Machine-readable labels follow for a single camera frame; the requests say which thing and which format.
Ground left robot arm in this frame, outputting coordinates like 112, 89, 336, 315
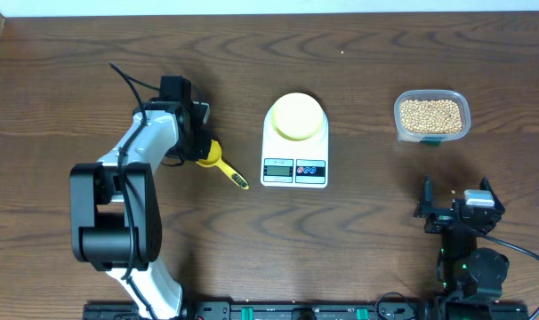
69, 76, 212, 319

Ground soybeans in container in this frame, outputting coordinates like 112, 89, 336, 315
399, 100, 463, 134

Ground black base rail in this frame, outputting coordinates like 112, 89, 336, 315
82, 300, 531, 320

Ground yellow bowl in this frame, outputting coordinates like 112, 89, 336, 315
270, 92, 325, 141

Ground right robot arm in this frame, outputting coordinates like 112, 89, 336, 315
414, 177, 510, 320

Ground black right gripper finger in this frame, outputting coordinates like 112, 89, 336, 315
479, 177, 505, 212
414, 175, 433, 218

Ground yellow measuring scoop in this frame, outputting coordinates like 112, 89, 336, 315
197, 140, 249, 190

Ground green tape strip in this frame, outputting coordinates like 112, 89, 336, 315
420, 140, 441, 147

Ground white digital kitchen scale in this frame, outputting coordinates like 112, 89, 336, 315
260, 103, 329, 188

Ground clear plastic container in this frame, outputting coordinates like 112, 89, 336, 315
394, 89, 471, 144

